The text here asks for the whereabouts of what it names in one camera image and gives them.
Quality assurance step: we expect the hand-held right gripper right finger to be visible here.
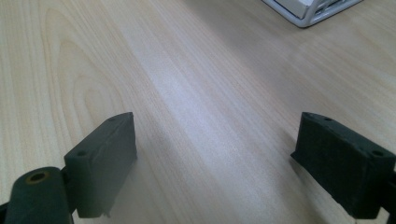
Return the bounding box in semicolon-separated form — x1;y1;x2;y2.
290;111;396;220

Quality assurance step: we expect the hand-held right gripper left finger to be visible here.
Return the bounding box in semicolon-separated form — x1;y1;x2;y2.
64;111;138;219

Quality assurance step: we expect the white wire basket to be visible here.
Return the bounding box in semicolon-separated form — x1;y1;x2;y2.
261;0;364;29

